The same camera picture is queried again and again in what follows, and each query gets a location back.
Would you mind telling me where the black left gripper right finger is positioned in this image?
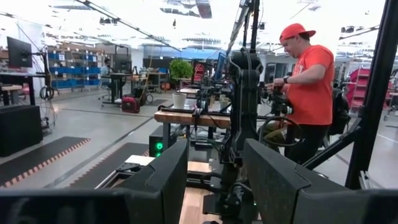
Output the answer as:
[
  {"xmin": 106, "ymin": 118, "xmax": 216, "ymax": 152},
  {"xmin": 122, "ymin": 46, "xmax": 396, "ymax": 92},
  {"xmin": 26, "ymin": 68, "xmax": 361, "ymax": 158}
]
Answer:
[{"xmin": 243, "ymin": 138, "xmax": 398, "ymax": 224}]

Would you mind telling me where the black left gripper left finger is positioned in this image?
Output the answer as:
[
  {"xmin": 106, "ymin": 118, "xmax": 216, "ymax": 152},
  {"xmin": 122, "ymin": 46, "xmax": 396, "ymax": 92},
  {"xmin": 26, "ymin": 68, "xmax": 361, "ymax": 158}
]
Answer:
[{"xmin": 0, "ymin": 138, "xmax": 189, "ymax": 224}]

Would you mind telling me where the black monitor on arm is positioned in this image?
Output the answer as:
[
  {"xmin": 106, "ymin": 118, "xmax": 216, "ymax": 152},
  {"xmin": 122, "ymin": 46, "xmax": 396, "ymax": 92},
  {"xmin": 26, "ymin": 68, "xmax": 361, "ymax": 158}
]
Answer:
[{"xmin": 6, "ymin": 36, "xmax": 34, "ymax": 68}]

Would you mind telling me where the black striped floor mat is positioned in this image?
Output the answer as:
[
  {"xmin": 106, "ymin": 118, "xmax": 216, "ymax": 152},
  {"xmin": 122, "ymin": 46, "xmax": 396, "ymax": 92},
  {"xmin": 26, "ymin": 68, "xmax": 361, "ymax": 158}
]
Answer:
[
  {"xmin": 67, "ymin": 142, "xmax": 150, "ymax": 190},
  {"xmin": 0, "ymin": 136, "xmax": 91, "ymax": 189}
]

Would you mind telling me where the black computer tower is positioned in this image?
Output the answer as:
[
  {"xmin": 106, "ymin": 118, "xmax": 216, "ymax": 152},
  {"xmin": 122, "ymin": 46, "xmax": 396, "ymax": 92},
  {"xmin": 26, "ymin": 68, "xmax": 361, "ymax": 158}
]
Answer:
[{"xmin": 148, "ymin": 124, "xmax": 178, "ymax": 158}]

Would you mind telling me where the silver aluminium extrusion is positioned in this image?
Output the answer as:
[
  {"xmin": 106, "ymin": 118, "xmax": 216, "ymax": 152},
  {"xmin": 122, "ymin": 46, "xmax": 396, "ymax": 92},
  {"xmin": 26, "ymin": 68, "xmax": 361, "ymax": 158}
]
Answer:
[{"xmin": 358, "ymin": 170, "xmax": 373, "ymax": 190}]

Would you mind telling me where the wooden workbench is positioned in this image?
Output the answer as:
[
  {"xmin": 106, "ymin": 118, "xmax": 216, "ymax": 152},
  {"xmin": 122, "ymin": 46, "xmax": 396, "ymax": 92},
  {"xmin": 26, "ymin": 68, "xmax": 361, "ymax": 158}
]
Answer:
[{"xmin": 154, "ymin": 105, "xmax": 233, "ymax": 150}]

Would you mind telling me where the white plant pot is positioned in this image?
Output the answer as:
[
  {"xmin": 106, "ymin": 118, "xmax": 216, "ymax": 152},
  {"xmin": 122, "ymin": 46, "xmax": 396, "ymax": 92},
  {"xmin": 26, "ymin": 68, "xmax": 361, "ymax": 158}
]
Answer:
[{"xmin": 172, "ymin": 92, "xmax": 187, "ymax": 110}]

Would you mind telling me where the person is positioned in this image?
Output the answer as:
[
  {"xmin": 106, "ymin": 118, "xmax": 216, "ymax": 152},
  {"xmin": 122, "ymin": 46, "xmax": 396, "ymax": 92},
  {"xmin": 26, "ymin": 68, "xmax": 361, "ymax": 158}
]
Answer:
[
  {"xmin": 99, "ymin": 58, "xmax": 113, "ymax": 90},
  {"xmin": 265, "ymin": 23, "xmax": 336, "ymax": 166}
]

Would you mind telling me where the wooden desk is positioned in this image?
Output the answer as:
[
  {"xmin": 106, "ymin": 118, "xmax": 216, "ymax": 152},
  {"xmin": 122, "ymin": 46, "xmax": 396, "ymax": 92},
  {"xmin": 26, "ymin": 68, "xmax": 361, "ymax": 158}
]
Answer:
[{"xmin": 130, "ymin": 71, "xmax": 169, "ymax": 94}]

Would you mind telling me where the green potted plant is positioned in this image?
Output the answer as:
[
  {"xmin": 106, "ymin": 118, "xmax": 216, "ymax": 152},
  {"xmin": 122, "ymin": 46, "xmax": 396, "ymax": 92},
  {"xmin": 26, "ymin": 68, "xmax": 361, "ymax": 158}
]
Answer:
[{"xmin": 169, "ymin": 58, "xmax": 193, "ymax": 82}]

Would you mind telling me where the dark computer monitor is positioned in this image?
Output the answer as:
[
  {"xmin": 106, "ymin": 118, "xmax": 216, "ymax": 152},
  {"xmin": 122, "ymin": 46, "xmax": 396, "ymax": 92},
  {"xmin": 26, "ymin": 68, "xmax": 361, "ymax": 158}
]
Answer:
[{"xmin": 113, "ymin": 54, "xmax": 133, "ymax": 74}]

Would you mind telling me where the black box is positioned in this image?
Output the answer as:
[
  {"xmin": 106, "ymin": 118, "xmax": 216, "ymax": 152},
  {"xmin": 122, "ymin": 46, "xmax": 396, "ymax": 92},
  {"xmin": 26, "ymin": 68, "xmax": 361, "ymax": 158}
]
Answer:
[{"xmin": 0, "ymin": 105, "xmax": 44, "ymax": 157}]

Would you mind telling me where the shelf with red bins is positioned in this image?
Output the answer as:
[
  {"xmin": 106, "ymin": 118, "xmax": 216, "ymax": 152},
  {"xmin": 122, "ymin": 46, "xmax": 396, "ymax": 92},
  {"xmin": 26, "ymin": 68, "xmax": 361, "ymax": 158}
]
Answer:
[{"xmin": 348, "ymin": 67, "xmax": 373, "ymax": 113}]

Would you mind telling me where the red crate stack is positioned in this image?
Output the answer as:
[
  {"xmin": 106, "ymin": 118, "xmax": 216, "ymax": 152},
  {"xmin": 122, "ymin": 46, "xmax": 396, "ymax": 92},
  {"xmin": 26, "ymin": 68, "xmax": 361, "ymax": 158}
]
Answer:
[{"xmin": 193, "ymin": 63, "xmax": 205, "ymax": 82}]

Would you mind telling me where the shelf with blue bins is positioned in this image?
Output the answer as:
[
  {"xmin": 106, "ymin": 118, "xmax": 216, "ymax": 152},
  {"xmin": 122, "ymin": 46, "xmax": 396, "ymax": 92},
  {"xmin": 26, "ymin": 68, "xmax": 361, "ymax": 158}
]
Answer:
[{"xmin": 46, "ymin": 45, "xmax": 103, "ymax": 91}]

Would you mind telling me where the blue lit monitor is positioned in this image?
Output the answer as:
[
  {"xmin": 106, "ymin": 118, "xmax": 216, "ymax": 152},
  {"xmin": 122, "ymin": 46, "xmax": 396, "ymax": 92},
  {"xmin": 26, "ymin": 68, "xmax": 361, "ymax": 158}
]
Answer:
[{"xmin": 214, "ymin": 52, "xmax": 228, "ymax": 82}]

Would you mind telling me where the black standing desk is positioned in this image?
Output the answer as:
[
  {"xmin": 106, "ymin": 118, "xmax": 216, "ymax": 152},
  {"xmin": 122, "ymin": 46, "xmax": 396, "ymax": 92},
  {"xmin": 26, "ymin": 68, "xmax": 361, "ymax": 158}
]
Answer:
[{"xmin": 0, "ymin": 72, "xmax": 47, "ymax": 106}]

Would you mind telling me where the black overhead pole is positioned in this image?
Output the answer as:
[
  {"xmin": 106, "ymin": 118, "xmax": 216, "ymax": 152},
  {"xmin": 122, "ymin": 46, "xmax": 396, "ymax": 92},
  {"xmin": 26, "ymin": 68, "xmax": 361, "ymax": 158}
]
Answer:
[{"xmin": 225, "ymin": 0, "xmax": 262, "ymax": 55}]

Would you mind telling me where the black camera device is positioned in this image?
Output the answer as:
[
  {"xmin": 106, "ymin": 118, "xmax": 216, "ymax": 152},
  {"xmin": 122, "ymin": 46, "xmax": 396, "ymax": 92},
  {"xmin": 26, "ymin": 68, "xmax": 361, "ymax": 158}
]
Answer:
[{"xmin": 269, "ymin": 88, "xmax": 295, "ymax": 116}]

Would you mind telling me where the black rig frame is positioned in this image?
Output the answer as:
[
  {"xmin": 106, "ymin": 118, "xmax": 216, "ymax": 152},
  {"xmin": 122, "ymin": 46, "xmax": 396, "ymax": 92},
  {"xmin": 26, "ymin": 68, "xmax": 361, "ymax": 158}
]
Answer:
[{"xmin": 303, "ymin": 0, "xmax": 398, "ymax": 190}]

